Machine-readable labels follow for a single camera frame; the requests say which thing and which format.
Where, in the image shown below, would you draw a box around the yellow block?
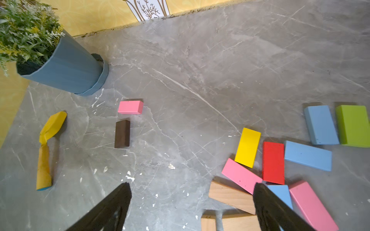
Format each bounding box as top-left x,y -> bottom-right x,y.
235,128 -> 261,168

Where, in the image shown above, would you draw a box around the light blue block lower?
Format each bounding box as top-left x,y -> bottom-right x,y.
267,185 -> 293,209

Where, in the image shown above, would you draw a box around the pink block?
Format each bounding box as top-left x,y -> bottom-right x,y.
289,181 -> 339,231
118,101 -> 144,115
222,158 -> 263,194

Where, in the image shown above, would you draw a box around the wooden block middle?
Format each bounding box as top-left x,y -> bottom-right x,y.
222,214 -> 261,231

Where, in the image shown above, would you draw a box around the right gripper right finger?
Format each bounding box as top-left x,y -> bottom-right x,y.
253,183 -> 315,231

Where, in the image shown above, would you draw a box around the green block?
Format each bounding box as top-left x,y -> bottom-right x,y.
335,105 -> 370,148

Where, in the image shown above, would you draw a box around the wooden block lower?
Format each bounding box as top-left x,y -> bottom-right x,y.
201,216 -> 217,231

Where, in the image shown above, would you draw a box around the wooden block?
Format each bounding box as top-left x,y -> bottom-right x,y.
201,216 -> 217,231
222,214 -> 261,231
209,181 -> 256,215

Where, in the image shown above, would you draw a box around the dark brown block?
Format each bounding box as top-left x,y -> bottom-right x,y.
114,120 -> 130,148

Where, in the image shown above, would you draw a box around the wooden block upper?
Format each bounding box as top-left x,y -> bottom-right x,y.
209,181 -> 256,215

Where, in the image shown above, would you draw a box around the light blue block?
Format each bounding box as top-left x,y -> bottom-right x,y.
285,141 -> 332,172
304,105 -> 340,145
267,185 -> 293,209

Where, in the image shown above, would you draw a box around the yellow toy shovel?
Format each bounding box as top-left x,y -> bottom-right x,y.
36,111 -> 67,191

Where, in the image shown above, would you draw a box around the light blue block upper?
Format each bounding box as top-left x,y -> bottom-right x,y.
304,105 -> 340,145

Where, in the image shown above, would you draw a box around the potted green plant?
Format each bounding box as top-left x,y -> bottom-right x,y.
1,1 -> 109,96

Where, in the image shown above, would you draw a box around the light blue block middle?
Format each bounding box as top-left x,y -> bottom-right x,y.
285,141 -> 332,172

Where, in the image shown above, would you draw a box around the red block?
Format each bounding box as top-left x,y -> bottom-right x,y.
263,141 -> 285,185

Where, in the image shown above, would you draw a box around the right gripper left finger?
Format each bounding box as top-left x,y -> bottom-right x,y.
68,182 -> 132,231

